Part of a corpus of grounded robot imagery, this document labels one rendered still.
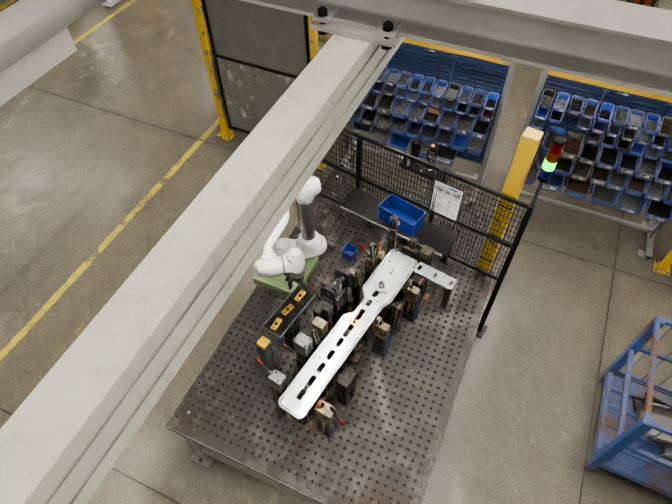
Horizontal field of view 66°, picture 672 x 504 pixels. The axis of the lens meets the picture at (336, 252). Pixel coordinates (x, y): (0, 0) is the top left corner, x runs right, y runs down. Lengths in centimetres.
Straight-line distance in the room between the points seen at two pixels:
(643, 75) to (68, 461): 100
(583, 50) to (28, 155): 635
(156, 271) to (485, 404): 383
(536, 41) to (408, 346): 284
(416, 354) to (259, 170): 296
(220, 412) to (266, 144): 283
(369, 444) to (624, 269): 314
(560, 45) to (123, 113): 630
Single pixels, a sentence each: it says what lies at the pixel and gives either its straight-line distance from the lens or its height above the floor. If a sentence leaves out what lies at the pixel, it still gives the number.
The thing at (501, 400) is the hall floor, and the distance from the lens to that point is 440.
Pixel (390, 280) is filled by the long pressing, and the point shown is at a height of 100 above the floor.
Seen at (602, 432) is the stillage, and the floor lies 19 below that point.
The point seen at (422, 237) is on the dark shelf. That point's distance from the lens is 378.
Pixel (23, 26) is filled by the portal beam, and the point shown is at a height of 333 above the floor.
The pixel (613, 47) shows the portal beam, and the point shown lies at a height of 344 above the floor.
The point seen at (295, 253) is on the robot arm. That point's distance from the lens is 291.
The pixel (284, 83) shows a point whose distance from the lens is 534.
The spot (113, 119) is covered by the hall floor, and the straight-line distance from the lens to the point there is 696.
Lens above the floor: 391
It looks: 52 degrees down
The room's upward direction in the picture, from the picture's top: 1 degrees counter-clockwise
